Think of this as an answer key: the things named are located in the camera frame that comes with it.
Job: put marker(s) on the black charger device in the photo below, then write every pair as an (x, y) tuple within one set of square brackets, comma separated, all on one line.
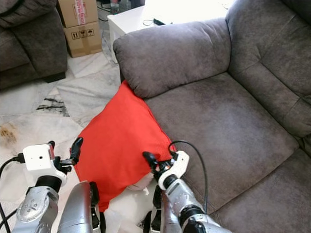
[(159, 22)]

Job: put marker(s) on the cardboard box with red tape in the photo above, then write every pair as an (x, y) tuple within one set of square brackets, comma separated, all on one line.
[(76, 12)]

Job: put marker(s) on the pink cat-face pillow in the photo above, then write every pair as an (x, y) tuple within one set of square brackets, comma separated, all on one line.
[(143, 182)]

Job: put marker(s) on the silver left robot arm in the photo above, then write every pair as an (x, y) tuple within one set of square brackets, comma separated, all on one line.
[(34, 206)]

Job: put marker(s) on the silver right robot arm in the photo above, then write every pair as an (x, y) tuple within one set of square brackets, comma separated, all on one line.
[(184, 206)]

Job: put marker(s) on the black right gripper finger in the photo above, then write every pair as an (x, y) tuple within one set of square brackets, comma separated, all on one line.
[(150, 159)]

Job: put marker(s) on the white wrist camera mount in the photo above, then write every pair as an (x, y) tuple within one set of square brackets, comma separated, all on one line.
[(175, 169), (36, 158)]

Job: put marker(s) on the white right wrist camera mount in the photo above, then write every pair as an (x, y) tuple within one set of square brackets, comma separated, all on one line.
[(175, 169)]

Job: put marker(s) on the dark grey armchair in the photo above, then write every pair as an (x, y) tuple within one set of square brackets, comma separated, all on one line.
[(29, 46)]

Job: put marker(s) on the red pillow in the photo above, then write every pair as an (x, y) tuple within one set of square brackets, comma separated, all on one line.
[(116, 141)]

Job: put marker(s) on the cardboard box with black symbols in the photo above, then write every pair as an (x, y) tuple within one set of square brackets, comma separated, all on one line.
[(83, 41)]

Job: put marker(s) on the white side table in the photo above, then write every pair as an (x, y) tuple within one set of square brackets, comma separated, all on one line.
[(184, 10)]

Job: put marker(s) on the grey two-seat fabric sofa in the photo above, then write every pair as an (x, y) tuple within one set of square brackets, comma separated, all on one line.
[(223, 121)]

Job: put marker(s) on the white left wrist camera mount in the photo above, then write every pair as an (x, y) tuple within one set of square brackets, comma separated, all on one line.
[(36, 158)]

